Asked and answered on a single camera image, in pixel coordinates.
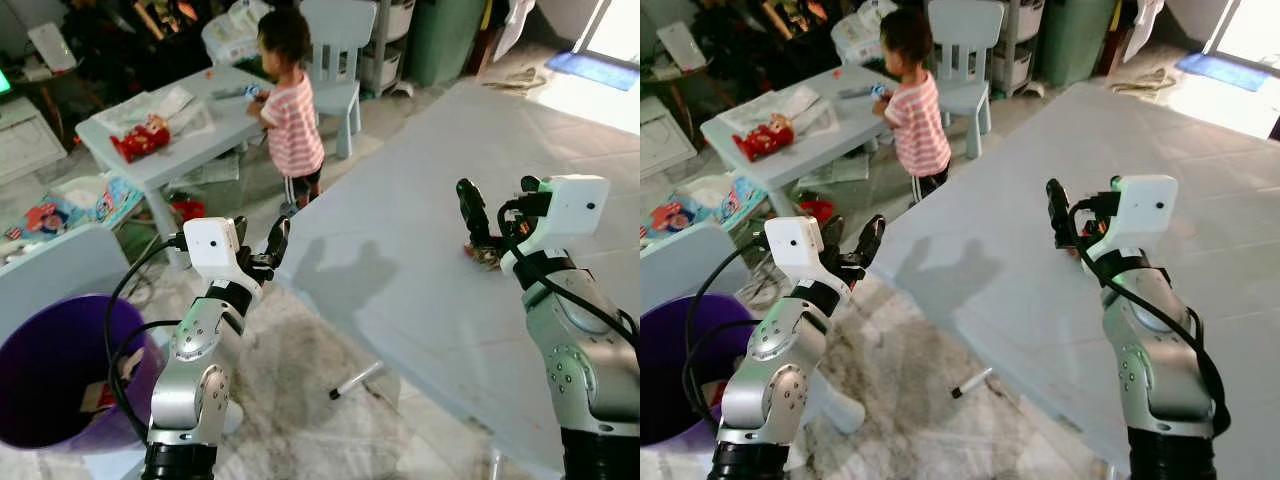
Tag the beige floor rag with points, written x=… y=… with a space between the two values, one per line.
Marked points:
x=1142 y=80
x=515 y=80

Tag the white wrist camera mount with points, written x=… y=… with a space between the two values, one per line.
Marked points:
x=208 y=245
x=1145 y=205
x=575 y=205
x=790 y=245

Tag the child in striped shirt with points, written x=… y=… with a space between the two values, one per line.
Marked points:
x=920 y=125
x=295 y=130

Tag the printed floor leaflet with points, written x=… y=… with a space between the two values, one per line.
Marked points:
x=215 y=172
x=840 y=175

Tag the white flat box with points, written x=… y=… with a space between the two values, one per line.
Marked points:
x=682 y=47
x=52 y=47

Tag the blue floor mat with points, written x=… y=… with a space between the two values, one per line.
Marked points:
x=595 y=70
x=1225 y=72

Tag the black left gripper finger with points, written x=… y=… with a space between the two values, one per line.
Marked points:
x=279 y=238
x=872 y=238
x=241 y=230
x=833 y=232

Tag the white low cabinet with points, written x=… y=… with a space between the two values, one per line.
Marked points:
x=665 y=140
x=30 y=140

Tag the colourful printed package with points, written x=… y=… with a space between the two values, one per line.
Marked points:
x=700 y=205
x=60 y=210

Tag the white diaper pack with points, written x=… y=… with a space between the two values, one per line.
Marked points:
x=860 y=35
x=235 y=35

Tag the white wrapper scrap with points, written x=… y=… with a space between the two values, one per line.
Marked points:
x=712 y=393
x=100 y=395

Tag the small pale blue kids table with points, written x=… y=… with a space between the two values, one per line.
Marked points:
x=190 y=150
x=810 y=150

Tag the brown trash wrapper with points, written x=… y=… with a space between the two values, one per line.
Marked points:
x=1076 y=251
x=485 y=257

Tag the green plastic bin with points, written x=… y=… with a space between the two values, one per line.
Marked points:
x=1075 y=40
x=445 y=40

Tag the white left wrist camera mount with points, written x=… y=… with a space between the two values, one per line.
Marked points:
x=790 y=245
x=208 y=245

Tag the white paper sheet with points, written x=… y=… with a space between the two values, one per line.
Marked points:
x=790 y=100
x=165 y=102

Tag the large pale blue table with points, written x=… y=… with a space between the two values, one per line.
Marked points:
x=450 y=330
x=1000 y=330

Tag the small blue white carton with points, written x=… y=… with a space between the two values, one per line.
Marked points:
x=254 y=92
x=880 y=92

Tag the red snack bag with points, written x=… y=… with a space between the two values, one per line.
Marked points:
x=140 y=140
x=765 y=138

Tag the white table leg black foot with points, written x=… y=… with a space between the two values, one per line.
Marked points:
x=358 y=381
x=972 y=383

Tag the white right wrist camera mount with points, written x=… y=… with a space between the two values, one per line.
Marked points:
x=575 y=205
x=1145 y=205

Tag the white plastic drawer unit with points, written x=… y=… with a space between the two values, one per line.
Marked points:
x=1018 y=50
x=390 y=50

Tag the small red toy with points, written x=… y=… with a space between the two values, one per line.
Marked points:
x=187 y=210
x=817 y=210

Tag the purple plastic rubbish bin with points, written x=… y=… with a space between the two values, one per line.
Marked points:
x=665 y=370
x=50 y=370

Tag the grey remote control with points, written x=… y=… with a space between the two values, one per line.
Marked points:
x=228 y=93
x=856 y=93

